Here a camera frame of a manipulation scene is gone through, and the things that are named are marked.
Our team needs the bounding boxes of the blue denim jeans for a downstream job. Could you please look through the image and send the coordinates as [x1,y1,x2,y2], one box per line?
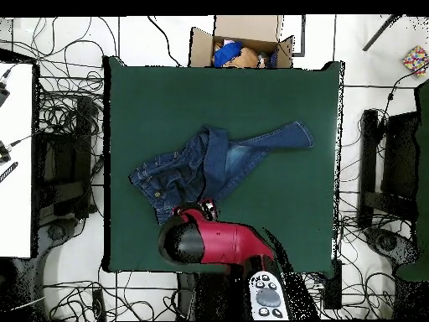
[128,120,315,225]

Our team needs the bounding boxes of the tan fabric item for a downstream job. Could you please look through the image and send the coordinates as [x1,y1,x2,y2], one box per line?
[230,46,261,69]

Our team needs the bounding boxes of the dark green table cloth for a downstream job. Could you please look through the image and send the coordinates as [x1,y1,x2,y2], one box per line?
[101,55,345,279]

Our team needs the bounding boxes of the black power strip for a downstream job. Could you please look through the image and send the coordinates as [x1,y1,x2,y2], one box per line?
[91,288,107,321]

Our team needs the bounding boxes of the bright blue cloth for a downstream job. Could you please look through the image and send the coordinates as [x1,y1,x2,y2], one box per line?
[213,41,244,68]

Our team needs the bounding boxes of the white table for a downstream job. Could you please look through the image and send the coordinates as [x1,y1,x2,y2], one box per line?
[0,61,34,259]

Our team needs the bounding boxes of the open cardboard box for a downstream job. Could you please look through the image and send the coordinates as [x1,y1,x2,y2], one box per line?
[189,14,296,69]

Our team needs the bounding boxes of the green covered side table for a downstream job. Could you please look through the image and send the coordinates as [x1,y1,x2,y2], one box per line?
[395,80,429,283]

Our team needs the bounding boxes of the black metal rod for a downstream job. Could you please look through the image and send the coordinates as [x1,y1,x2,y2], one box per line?
[362,13,400,52]

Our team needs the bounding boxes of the colourful dotted cloth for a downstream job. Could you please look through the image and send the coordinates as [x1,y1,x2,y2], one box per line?
[401,44,429,77]

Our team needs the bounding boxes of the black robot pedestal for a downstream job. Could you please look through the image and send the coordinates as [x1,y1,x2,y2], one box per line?
[176,272,252,321]

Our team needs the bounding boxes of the black ribbed strap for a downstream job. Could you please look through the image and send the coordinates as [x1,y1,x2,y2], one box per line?
[0,161,19,184]

